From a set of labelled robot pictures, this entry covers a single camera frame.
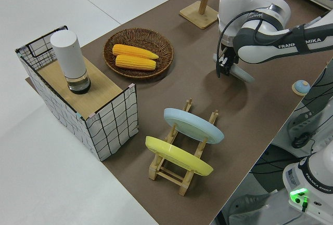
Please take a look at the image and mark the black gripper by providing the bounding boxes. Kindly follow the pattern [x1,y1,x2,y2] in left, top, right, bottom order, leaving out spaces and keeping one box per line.
[217,47,240,78]

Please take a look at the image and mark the gray plate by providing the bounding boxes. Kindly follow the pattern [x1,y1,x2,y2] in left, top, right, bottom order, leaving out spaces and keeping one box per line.
[212,52,255,84]

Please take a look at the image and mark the light blue plate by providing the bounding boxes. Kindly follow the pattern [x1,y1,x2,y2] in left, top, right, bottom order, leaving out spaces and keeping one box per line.
[163,108,225,145]

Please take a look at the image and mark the yellow plate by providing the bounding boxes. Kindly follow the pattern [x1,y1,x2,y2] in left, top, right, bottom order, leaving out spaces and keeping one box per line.
[145,136,214,176]

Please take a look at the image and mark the wooden plate rack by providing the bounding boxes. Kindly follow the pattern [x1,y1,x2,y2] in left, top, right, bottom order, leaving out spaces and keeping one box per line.
[148,98,219,196]

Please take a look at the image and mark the brown table mat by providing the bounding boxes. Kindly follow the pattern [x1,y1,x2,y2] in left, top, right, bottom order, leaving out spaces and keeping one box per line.
[25,0,333,225]

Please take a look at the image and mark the wooden mug tree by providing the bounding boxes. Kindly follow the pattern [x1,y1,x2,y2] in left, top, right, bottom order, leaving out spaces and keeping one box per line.
[179,0,219,30]

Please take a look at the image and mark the brown wicker basket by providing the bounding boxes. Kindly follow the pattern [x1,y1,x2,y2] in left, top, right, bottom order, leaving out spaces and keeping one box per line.
[103,28,174,81]

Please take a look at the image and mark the blue call bell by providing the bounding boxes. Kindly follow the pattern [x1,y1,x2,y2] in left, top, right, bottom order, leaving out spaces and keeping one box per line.
[291,79,310,96]

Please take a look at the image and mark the yellow corn cob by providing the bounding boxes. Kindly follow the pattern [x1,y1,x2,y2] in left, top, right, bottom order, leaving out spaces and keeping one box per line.
[115,55,157,71]
[112,44,159,60]

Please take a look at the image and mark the white cylinder bottle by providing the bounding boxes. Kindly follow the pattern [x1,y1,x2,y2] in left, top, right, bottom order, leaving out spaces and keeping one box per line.
[49,30,92,95]

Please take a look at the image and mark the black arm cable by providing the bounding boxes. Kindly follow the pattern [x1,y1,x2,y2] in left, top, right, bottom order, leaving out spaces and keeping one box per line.
[215,10,268,78]

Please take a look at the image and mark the black floor cable bundle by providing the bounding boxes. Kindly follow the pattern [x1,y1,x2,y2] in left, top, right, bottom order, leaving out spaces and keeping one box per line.
[291,131,313,149]

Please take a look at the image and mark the wire grid shelf box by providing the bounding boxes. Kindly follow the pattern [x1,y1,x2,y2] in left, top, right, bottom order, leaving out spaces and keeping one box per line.
[15,25,138,162]

